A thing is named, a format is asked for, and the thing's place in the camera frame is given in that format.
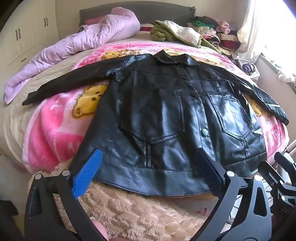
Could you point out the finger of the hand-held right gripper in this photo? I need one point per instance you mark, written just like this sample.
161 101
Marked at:
269 171
285 161

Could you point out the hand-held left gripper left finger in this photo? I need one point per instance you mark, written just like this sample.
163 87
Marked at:
89 171

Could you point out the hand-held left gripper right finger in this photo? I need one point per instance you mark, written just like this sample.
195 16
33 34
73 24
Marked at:
209 172

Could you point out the black leather jacket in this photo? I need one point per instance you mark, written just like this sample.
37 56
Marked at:
166 120

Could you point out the pile of folded clothes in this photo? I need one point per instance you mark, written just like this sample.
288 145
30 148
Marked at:
217 34

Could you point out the person's left hand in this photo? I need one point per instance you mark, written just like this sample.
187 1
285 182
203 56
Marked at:
100 229

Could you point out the pink bear printed blanket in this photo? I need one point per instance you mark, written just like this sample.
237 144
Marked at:
55 129

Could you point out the fluffy beige blanket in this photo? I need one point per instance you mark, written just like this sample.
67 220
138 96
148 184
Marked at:
129 213

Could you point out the floral cloth on windowsill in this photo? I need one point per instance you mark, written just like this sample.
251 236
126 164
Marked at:
285 75

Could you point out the beige bed sheet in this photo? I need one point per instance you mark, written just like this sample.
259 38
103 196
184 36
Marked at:
16 125

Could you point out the purple patterned cloth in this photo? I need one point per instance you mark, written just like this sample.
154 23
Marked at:
246 67

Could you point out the lilac quilt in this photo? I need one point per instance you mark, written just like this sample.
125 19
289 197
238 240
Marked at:
69 48

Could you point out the cream curtain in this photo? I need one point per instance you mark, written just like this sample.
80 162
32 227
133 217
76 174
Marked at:
251 30

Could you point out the green and cream garment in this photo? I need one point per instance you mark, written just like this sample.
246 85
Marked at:
178 34

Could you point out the cream wardrobe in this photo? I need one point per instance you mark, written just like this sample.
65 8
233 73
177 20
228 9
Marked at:
20 34

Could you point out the red striped pillow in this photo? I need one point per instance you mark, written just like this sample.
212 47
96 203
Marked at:
145 28

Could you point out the grey headboard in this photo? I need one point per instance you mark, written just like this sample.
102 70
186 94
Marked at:
159 14

